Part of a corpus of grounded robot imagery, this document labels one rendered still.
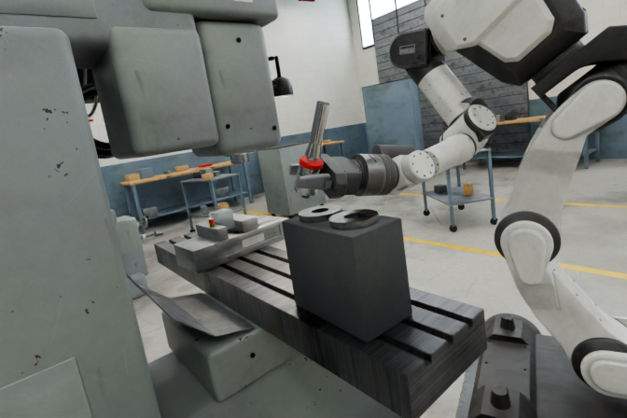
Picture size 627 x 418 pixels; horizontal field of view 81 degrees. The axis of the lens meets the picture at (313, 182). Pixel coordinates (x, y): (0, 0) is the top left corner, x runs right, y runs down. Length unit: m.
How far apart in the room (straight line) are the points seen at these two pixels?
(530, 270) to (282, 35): 8.86
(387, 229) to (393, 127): 6.35
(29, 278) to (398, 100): 6.56
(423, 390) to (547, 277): 0.52
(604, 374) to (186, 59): 1.18
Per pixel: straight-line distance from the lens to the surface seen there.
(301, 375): 1.09
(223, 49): 0.95
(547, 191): 1.04
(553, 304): 1.13
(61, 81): 0.71
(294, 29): 9.80
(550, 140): 0.99
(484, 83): 8.78
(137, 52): 0.86
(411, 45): 1.08
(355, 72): 10.93
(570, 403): 1.26
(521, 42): 0.97
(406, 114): 6.90
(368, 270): 0.64
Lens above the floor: 1.35
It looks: 9 degrees down
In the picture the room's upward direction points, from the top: 9 degrees counter-clockwise
